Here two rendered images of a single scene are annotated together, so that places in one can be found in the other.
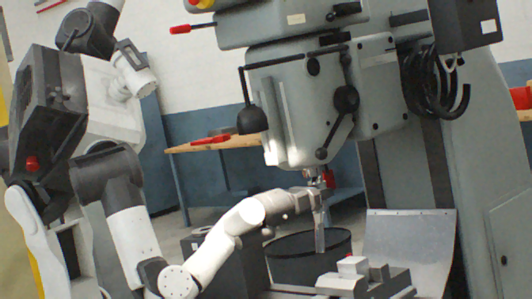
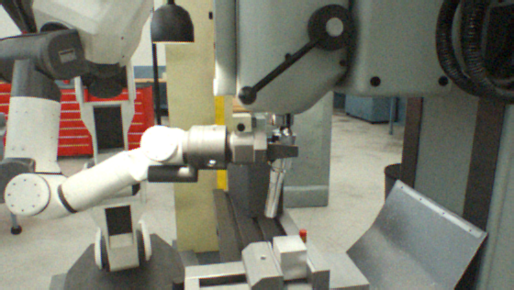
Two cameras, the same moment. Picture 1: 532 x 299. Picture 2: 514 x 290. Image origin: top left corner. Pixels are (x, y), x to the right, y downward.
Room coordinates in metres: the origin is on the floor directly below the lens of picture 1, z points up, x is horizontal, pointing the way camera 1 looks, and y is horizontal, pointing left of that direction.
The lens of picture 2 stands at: (1.26, -0.45, 1.41)
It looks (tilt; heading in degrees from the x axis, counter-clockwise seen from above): 14 degrees down; 31
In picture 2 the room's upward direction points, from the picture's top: straight up
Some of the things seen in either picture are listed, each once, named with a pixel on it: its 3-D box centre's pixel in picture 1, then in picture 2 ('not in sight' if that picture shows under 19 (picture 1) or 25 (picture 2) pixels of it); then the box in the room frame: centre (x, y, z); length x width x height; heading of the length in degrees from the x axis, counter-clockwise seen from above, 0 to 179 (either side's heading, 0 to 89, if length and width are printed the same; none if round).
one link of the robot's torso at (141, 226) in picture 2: not in sight; (123, 244); (2.08, 0.71, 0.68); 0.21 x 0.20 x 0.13; 53
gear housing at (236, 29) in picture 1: (293, 17); not in sight; (1.91, -0.14, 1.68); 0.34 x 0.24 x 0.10; 133
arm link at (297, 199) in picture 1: (288, 204); (236, 149); (1.83, -0.03, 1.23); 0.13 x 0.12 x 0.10; 32
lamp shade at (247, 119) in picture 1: (251, 119); (172, 23); (1.72, 0.01, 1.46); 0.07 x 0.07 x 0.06
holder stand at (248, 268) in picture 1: (224, 260); (253, 174); (2.22, 0.18, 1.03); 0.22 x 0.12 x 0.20; 53
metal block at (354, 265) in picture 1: (354, 270); (289, 256); (1.82, -0.16, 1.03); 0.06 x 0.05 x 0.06; 42
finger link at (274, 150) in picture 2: (324, 194); (282, 151); (1.85, -0.13, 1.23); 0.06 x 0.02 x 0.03; 122
